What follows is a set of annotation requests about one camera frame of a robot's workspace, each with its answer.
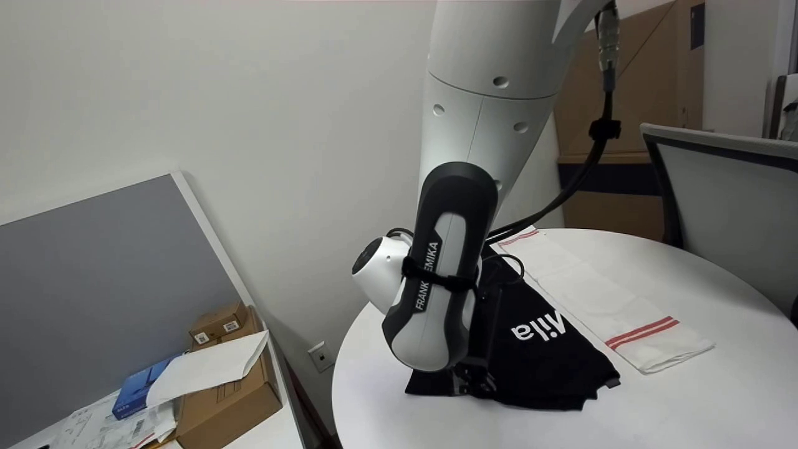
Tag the black t-shirt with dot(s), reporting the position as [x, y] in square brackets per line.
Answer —
[525, 353]

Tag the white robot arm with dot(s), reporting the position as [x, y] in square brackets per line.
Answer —
[492, 79]

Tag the white paper sheet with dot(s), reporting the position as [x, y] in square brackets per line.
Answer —
[209, 367]

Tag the cardboard box on desk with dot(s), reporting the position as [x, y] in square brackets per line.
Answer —
[229, 410]

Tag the grey partition panel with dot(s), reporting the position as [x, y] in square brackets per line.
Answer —
[97, 291]

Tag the brown cardboard boxes background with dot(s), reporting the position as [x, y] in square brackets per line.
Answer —
[660, 79]

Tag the blue object on desk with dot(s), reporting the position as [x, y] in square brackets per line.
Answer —
[134, 392]

